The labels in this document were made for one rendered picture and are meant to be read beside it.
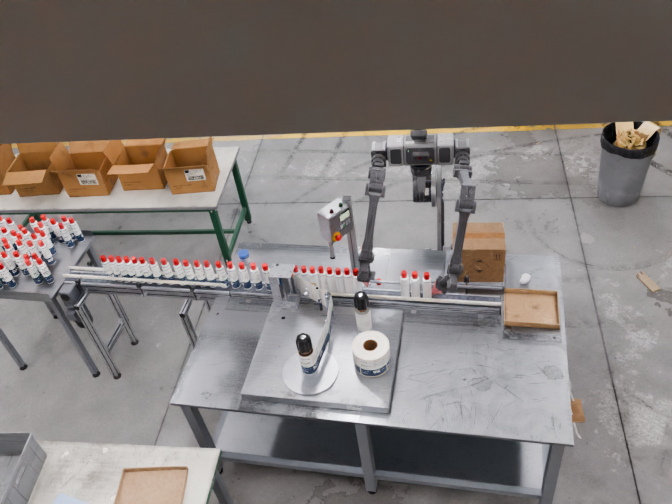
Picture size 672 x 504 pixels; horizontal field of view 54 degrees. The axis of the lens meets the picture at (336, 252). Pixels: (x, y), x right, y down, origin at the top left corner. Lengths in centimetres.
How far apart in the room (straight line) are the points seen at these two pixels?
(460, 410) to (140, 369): 258
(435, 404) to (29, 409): 304
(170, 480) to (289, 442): 92
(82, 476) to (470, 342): 217
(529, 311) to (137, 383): 281
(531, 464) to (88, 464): 242
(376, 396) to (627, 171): 317
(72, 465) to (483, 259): 250
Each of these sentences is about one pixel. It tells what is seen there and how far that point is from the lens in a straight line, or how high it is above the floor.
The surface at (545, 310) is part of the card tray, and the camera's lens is 396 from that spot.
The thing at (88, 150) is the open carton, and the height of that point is 103.
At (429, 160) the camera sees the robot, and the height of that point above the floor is 142.
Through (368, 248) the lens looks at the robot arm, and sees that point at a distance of 361.
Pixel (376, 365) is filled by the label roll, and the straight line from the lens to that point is 350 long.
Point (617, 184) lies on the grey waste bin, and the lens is 592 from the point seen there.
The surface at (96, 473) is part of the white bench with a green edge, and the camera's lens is 375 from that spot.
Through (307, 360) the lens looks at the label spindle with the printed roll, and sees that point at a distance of 349.
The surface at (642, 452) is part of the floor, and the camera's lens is 452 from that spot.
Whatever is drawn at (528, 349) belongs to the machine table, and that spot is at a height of 83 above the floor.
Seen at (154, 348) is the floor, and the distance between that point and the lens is 525.
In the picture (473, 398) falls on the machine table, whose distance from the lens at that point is 355.
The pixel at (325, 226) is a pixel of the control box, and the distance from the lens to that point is 365.
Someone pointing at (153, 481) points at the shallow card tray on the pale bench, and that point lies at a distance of 360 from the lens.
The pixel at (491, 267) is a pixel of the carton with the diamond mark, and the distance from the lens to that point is 397.
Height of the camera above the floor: 375
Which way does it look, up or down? 42 degrees down
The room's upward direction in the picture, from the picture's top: 9 degrees counter-clockwise
